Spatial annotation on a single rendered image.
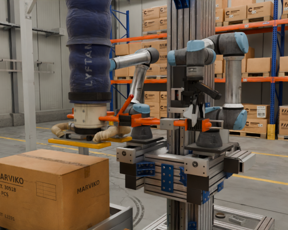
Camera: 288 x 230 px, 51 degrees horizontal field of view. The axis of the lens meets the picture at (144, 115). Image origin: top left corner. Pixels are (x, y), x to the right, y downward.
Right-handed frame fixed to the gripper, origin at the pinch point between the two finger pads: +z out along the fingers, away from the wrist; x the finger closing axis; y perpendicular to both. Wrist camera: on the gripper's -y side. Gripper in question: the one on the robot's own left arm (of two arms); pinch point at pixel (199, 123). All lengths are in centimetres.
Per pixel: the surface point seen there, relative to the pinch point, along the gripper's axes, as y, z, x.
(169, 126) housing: 12.2, 1.5, 3.7
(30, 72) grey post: 335, -36, -175
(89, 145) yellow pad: 49, 12, 16
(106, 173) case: 67, 37, -19
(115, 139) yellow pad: 47.4, 12.0, -3.1
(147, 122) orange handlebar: 23.6, 0.8, 3.8
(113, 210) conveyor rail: 71, 66, -31
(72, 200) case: 66, 44, 10
